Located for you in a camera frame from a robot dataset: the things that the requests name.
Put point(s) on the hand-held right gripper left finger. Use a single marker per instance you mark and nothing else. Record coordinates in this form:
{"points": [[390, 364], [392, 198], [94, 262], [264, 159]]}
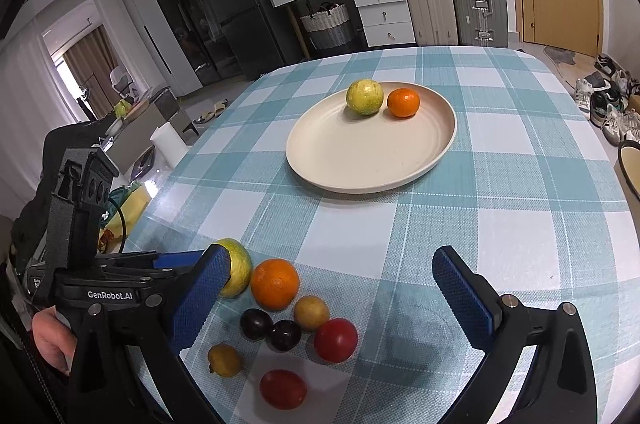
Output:
{"points": [[195, 304]]}

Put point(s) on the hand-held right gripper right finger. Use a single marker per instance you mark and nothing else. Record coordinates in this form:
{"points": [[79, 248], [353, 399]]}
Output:
{"points": [[465, 299]]}

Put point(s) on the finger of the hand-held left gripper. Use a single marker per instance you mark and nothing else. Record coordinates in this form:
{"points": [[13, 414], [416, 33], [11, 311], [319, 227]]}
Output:
{"points": [[150, 274], [177, 260]]}

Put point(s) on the yellow-green guava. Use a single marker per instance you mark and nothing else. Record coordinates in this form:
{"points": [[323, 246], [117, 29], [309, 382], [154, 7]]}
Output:
{"points": [[365, 97], [240, 269]]}

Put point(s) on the small brown kiwi fruit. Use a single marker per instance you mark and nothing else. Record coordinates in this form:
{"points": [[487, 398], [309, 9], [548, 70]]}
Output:
{"points": [[225, 360]]}

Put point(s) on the dark purple plum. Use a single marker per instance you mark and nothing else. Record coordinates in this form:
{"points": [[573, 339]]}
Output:
{"points": [[256, 324], [285, 335]]}

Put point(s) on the large orange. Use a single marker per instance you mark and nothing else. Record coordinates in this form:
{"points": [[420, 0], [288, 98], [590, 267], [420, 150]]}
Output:
{"points": [[274, 284]]}

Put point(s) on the tan round fruit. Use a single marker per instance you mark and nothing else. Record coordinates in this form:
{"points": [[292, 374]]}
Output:
{"points": [[311, 313]]}

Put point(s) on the red tomato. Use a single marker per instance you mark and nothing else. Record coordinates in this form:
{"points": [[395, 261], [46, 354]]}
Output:
{"points": [[283, 389], [336, 340]]}

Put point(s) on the cream round plate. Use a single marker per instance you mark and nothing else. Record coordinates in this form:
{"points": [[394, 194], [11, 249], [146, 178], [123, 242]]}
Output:
{"points": [[360, 153]]}

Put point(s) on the person's left hand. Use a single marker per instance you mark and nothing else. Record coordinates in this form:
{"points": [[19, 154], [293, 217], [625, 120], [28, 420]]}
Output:
{"points": [[52, 336]]}

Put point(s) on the yellow bag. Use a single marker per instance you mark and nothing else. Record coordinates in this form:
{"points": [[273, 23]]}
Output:
{"points": [[132, 209]]}

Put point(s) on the teal checked tablecloth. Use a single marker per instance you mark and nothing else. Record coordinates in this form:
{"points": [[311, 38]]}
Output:
{"points": [[500, 204]]}

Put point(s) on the white office chair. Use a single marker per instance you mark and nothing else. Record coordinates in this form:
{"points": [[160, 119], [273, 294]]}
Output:
{"points": [[122, 81]]}

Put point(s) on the brown curtain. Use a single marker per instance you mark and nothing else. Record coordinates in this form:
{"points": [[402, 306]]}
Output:
{"points": [[90, 58]]}

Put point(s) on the beige slipper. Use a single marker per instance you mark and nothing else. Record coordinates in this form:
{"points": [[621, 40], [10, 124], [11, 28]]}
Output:
{"points": [[221, 107]]}

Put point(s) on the small mandarin orange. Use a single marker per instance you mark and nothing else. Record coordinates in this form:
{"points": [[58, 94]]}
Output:
{"points": [[403, 102]]}

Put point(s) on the dark-rimmed round container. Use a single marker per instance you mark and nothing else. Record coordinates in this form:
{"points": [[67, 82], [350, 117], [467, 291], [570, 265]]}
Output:
{"points": [[631, 163]]}

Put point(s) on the pile of shoes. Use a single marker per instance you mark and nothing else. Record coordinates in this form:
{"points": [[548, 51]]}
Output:
{"points": [[607, 103]]}

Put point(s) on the grey door mat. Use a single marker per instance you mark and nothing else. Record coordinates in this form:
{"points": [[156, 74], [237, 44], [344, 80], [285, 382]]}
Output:
{"points": [[560, 56]]}

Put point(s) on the white grey wicker basket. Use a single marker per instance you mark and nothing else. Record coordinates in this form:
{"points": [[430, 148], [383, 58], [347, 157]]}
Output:
{"points": [[327, 28]]}

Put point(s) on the silver suitcase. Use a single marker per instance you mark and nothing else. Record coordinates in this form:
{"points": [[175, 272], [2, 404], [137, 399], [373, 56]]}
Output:
{"points": [[472, 3]]}

